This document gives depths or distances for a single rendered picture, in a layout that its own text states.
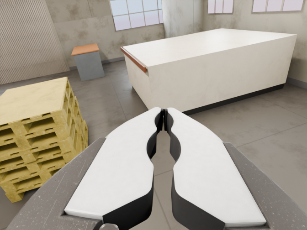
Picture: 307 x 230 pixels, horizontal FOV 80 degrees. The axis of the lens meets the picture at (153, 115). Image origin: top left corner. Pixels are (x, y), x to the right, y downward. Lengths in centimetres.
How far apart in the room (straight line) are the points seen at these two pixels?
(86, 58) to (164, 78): 357
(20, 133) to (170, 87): 191
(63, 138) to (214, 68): 230
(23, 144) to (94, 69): 413
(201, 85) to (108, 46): 523
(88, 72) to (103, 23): 229
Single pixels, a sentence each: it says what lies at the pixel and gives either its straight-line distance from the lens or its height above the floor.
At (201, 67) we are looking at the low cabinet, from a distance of 295.
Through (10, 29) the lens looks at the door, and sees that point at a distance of 789.
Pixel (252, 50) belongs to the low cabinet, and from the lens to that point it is 347.
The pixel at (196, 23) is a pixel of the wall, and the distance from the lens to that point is 666.
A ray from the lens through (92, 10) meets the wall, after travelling 759.
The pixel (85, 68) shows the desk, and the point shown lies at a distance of 596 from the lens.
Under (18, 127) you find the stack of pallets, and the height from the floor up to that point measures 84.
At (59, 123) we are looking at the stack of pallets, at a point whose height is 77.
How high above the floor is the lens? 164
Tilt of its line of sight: 30 degrees down
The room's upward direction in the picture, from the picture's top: 8 degrees counter-clockwise
